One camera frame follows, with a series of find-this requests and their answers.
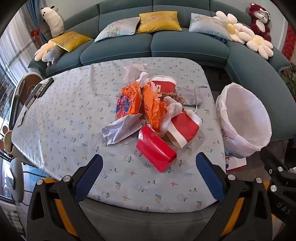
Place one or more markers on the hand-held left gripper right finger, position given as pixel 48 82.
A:
pixel 210 178

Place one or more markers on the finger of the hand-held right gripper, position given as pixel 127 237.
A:
pixel 274 169

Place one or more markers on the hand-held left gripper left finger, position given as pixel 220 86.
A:
pixel 89 178

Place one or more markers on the red and white paper box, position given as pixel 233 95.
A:
pixel 185 127

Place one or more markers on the white paper bag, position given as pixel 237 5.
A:
pixel 120 129

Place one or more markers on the bin with white liner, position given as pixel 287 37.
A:
pixel 242 118

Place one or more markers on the white tissue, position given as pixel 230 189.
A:
pixel 173 110
pixel 131 71

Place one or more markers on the orange printed plastic bag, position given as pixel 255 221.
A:
pixel 128 102

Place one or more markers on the red paper cup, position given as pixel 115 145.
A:
pixel 164 84

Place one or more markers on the printed paper sheet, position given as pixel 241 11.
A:
pixel 234 163

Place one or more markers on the floral light blue tablecloth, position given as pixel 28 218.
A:
pixel 69 120

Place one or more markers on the grey upholstered seat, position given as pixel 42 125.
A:
pixel 150 222

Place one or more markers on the grey fabric pouch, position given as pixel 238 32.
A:
pixel 192 96

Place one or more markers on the green potted plant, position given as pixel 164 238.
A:
pixel 290 78

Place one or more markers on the black and silver remote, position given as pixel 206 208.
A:
pixel 32 96

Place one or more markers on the wooden chair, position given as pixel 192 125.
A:
pixel 24 85

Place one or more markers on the white daisy pillow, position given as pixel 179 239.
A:
pixel 42 52
pixel 257 41
pixel 231 26

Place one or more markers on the grey plush toy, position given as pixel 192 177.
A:
pixel 53 54

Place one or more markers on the teal sofa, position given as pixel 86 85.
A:
pixel 189 48

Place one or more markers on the yellow embroidered cushion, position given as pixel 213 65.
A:
pixel 159 22
pixel 70 40

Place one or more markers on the red teddy bear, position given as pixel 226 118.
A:
pixel 260 20

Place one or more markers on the light blue embroidered cushion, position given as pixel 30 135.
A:
pixel 118 29
pixel 207 25

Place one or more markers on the red bow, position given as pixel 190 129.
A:
pixel 35 34

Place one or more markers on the white plush toy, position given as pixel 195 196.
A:
pixel 54 20

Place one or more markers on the blue curtain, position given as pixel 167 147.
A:
pixel 34 16

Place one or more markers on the red wall hanging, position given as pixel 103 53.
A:
pixel 290 41

